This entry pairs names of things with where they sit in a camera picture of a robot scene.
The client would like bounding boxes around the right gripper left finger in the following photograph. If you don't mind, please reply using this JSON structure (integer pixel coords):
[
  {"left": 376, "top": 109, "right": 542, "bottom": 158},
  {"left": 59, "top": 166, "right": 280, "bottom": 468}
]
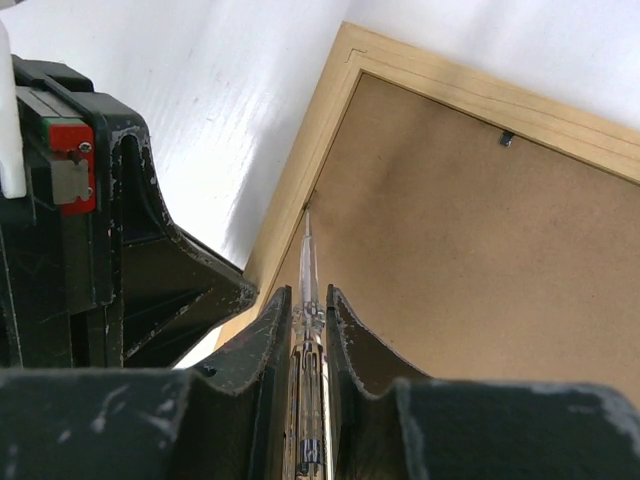
[{"left": 1, "top": 287, "right": 292, "bottom": 479}]

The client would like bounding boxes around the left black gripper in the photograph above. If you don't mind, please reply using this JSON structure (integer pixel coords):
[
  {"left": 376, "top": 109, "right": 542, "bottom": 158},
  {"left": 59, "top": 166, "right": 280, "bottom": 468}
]
[{"left": 1, "top": 56, "right": 257, "bottom": 368}]

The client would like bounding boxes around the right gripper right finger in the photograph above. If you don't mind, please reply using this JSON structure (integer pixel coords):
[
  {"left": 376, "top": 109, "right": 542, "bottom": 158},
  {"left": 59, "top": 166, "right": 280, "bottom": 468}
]
[{"left": 326, "top": 286, "right": 639, "bottom": 479}]

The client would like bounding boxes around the small metal tool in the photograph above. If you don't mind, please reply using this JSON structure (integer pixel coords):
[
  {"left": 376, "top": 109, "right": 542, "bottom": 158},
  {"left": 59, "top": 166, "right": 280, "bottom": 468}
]
[{"left": 282, "top": 210, "right": 334, "bottom": 479}]

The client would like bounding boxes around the light wooden picture frame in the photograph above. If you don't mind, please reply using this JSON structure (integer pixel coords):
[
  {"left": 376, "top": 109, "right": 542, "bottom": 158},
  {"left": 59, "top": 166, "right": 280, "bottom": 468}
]
[{"left": 245, "top": 23, "right": 639, "bottom": 400}]

